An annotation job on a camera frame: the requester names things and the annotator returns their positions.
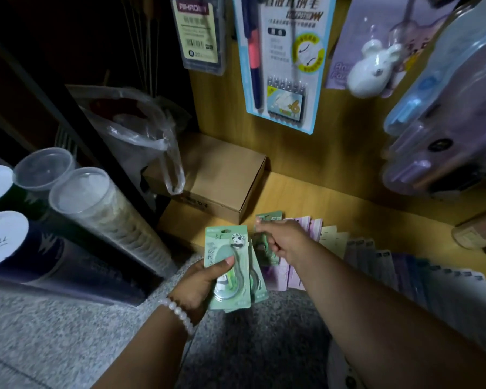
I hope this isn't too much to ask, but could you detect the person's left forearm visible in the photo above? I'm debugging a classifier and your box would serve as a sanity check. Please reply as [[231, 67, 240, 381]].
[[91, 302, 196, 389]]

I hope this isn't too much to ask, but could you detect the brown cardboard box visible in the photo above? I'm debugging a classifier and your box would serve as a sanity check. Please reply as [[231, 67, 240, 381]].
[[142, 132, 267, 226]]

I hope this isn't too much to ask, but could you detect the dark blue tube white lid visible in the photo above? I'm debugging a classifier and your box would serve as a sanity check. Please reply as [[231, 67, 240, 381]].
[[0, 210, 147, 307]]

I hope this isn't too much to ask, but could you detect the blue blister pack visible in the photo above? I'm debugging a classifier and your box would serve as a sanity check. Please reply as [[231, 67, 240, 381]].
[[383, 0, 486, 137]]

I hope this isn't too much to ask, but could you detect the row of pastel carded packets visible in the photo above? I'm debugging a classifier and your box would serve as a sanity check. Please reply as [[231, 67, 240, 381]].
[[263, 216, 486, 357]]

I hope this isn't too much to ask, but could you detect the person's right hand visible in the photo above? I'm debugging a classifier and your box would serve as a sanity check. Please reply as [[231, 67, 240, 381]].
[[255, 219, 315, 268]]

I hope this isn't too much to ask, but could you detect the bundle of thin sticks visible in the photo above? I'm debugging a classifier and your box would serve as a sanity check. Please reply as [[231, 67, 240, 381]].
[[119, 0, 161, 98]]

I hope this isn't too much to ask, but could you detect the clear plastic bag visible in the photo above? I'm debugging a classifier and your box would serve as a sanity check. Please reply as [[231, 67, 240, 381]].
[[66, 84, 192, 196]]

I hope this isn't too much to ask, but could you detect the person's right forearm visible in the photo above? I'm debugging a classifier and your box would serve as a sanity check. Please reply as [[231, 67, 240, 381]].
[[296, 238, 486, 389]]

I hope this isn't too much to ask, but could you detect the clear pen refill box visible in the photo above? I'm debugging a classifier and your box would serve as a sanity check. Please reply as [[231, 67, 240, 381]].
[[169, 0, 227, 76]]

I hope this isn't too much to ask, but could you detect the blue carded pen pack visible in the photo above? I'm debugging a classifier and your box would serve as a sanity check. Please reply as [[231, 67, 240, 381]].
[[232, 0, 338, 135]]

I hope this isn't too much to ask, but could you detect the purple pack with white whale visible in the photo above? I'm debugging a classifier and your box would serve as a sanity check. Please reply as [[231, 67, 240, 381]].
[[325, 0, 462, 99]]

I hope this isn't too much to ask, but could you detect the white patterned garment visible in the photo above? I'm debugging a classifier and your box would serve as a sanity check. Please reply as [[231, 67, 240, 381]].
[[326, 339, 367, 389]]

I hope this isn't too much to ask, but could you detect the brown cylindrical container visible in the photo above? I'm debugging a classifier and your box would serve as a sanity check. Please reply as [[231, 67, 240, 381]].
[[451, 206, 486, 257]]

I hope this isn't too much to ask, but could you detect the clear tube of paper cups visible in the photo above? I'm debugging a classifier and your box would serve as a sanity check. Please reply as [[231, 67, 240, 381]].
[[48, 167, 178, 279]]

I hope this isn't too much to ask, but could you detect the purple blister pack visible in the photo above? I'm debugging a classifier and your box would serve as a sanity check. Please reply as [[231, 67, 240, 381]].
[[380, 56, 486, 197]]

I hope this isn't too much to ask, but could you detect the small clear lidded tube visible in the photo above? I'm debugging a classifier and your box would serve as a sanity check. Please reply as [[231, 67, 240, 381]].
[[12, 147, 78, 199]]

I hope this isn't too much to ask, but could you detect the person's left hand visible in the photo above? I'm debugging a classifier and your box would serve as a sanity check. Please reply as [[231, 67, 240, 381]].
[[168, 255, 236, 320]]

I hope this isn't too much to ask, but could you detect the wooden display shelf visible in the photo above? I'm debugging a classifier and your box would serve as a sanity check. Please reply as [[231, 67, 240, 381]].
[[157, 0, 486, 286]]

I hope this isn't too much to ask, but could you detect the white pearl bracelet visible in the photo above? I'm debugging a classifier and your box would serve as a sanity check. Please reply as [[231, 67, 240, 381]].
[[158, 297, 195, 336]]

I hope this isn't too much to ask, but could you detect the green panda correction tape packet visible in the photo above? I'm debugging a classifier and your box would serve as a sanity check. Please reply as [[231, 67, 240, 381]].
[[204, 225, 252, 311]]

